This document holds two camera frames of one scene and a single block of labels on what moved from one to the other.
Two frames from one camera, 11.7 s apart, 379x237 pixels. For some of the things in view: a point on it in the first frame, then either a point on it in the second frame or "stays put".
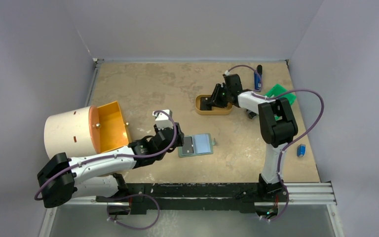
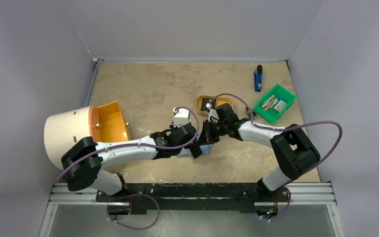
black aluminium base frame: (195, 198) stays put
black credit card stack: (206, 103) stays put
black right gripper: (217, 95) → (207, 131)
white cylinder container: (76, 133) stays put
